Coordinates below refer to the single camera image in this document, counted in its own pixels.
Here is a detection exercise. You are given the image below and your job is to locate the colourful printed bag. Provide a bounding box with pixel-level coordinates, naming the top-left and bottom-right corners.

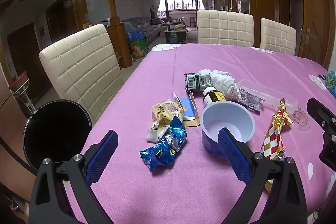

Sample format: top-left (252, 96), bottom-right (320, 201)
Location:
top-left (127, 30), bottom-right (148, 62)

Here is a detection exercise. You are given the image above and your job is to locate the pink floral tablecloth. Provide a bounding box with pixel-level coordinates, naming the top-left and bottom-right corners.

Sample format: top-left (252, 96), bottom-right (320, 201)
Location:
top-left (63, 43), bottom-right (336, 224)

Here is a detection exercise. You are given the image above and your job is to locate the clear plastic lid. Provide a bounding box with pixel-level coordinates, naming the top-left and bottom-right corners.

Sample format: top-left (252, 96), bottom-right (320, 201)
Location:
top-left (291, 107), bottom-right (310, 131)

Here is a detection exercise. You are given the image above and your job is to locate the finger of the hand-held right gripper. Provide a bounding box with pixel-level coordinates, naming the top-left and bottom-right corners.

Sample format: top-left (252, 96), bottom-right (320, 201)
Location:
top-left (307, 97), bottom-right (336, 172)

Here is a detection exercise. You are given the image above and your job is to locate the yellow white snack bag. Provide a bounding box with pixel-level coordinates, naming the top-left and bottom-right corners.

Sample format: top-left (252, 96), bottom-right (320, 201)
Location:
top-left (146, 99), bottom-right (185, 143)

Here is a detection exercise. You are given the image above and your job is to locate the red yellow checkered wrapper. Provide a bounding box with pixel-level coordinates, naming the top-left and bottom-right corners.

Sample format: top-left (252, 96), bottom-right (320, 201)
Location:
top-left (260, 98), bottom-right (293, 193)

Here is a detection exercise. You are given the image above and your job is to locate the cream quilted dining chair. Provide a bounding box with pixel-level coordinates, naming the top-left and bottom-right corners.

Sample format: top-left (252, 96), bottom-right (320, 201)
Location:
top-left (196, 9), bottom-right (255, 47)
top-left (39, 24), bottom-right (124, 122)
top-left (260, 18), bottom-right (297, 56)

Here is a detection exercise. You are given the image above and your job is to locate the white metal stand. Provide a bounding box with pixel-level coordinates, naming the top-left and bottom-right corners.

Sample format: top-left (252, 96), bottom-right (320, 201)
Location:
top-left (10, 81), bottom-right (37, 118)

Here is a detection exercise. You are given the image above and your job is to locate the teal patterned item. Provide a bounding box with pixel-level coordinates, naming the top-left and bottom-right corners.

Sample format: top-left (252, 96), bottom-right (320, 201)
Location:
top-left (325, 70), bottom-right (336, 97)

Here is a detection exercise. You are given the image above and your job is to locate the coffee table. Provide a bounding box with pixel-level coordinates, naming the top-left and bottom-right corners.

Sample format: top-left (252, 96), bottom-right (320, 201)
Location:
top-left (164, 25), bottom-right (188, 43)

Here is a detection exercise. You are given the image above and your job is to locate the silver blister pack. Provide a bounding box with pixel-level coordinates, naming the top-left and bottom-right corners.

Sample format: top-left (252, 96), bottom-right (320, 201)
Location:
top-left (239, 89), bottom-right (265, 112)

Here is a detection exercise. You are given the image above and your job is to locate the green white carton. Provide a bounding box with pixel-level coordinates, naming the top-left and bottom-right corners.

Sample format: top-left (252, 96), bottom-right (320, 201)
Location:
top-left (184, 70), bottom-right (231, 94)

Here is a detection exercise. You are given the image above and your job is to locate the grey sofa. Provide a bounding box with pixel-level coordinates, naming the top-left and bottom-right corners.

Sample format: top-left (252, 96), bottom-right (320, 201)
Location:
top-left (121, 17), bottom-right (162, 46)

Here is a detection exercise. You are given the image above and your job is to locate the brown medicine bottle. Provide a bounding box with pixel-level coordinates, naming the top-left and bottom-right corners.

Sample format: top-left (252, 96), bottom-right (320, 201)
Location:
top-left (203, 86), bottom-right (227, 107)

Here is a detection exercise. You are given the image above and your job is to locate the red basin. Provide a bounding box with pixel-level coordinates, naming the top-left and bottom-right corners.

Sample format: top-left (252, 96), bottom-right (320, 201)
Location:
top-left (9, 70), bottom-right (28, 86)

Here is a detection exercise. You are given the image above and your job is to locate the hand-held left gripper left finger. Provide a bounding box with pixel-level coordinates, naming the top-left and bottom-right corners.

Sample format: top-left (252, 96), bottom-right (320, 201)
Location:
top-left (30, 130), bottom-right (119, 224)

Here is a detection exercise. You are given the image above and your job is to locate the blue foil wrapper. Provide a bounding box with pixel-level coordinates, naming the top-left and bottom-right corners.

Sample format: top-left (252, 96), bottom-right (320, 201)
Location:
top-left (139, 116), bottom-right (187, 172)

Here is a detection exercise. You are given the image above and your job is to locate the blue plastic cup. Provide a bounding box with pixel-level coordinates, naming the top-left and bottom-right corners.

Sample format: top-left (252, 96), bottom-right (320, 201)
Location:
top-left (201, 101), bottom-right (256, 156)

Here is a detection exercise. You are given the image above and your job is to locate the dark wooden door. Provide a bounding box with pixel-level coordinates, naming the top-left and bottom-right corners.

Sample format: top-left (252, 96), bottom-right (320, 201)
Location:
top-left (7, 22), bottom-right (53, 98)

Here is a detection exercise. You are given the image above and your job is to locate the black round trash bin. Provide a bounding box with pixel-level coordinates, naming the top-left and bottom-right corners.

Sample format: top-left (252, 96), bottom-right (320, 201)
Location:
top-left (22, 99), bottom-right (93, 174)

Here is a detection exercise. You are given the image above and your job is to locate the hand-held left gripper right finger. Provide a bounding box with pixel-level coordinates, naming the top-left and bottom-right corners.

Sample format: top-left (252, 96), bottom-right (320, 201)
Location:
top-left (217, 127), bottom-right (308, 224)

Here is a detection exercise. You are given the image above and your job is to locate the crumpled white plastic bag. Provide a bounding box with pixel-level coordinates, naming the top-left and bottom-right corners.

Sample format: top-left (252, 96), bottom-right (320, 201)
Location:
top-left (210, 72), bottom-right (243, 102)

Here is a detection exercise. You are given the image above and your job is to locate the clear plastic container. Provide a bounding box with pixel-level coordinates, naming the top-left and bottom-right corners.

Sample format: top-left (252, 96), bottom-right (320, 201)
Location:
top-left (238, 79), bottom-right (298, 110)

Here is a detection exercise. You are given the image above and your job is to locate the blue and tan packet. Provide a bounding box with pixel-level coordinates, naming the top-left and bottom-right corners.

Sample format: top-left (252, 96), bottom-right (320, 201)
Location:
top-left (180, 91), bottom-right (200, 127)

